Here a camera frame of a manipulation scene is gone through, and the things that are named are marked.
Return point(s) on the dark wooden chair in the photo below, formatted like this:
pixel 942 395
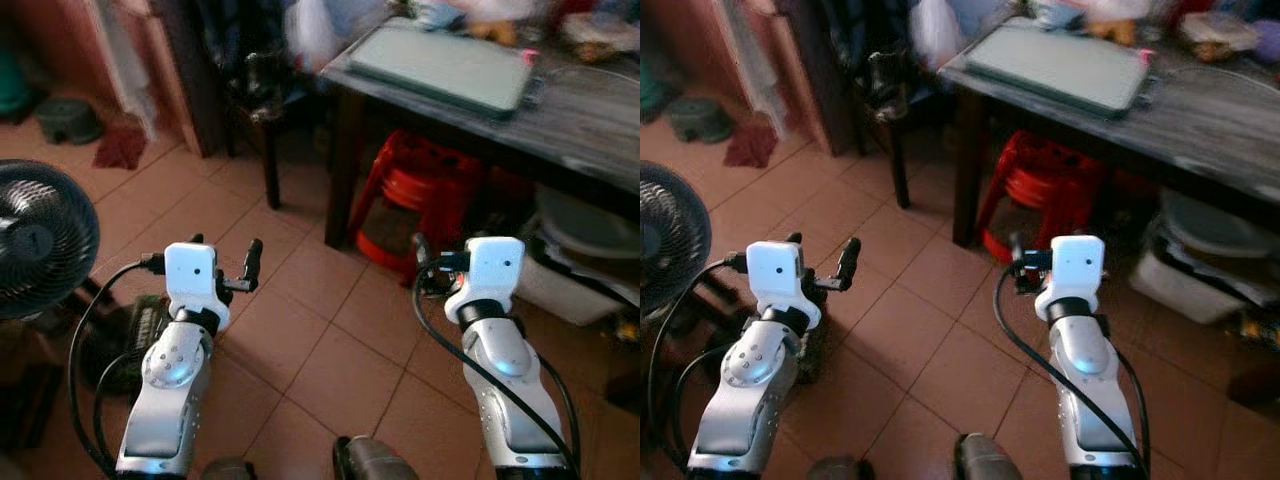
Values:
pixel 268 100
pixel 895 100

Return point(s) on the white plastic bag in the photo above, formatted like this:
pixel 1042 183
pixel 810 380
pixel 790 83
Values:
pixel 935 30
pixel 310 30

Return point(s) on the teal plastic container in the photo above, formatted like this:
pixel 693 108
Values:
pixel 15 85

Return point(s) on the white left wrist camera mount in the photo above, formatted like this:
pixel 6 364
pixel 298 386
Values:
pixel 191 275
pixel 775 272

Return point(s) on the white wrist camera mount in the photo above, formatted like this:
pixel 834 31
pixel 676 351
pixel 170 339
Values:
pixel 775 272
pixel 191 275
pixel 1078 265
pixel 495 268

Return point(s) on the grey robot right leg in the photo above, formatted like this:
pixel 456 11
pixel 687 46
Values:
pixel 992 460
pixel 375 462

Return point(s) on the dark wooden table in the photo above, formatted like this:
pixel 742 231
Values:
pixel 1210 125
pixel 585 120

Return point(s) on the grey robot leg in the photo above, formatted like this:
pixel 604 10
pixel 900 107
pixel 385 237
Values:
pixel 992 460
pixel 835 470
pixel 375 462
pixel 228 470

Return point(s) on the grey robot left leg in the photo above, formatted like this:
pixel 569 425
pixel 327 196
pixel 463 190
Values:
pixel 835 470
pixel 228 470

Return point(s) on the dark red floor cloth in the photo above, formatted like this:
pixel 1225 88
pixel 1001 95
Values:
pixel 120 148
pixel 752 145

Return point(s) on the clear bag of food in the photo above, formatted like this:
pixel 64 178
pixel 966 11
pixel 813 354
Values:
pixel 600 35
pixel 1218 35

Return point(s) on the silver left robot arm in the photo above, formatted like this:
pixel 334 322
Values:
pixel 735 405
pixel 165 400

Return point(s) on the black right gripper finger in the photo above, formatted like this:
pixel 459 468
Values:
pixel 421 250
pixel 1016 248

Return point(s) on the white plastic bin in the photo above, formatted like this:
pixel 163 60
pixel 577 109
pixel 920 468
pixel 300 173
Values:
pixel 1210 255
pixel 580 250

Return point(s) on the red plastic stool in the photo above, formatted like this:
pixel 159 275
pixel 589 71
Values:
pixel 1040 185
pixel 420 185

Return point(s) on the black slatted floor object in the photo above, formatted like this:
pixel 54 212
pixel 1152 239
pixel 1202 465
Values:
pixel 125 335
pixel 812 355

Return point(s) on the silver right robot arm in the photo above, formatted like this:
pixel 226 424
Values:
pixel 510 385
pixel 1090 385

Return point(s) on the black floor fan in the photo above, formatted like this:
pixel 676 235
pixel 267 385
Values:
pixel 40 240
pixel 670 240

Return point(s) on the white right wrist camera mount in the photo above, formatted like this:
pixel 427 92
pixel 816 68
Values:
pixel 495 268
pixel 1078 265

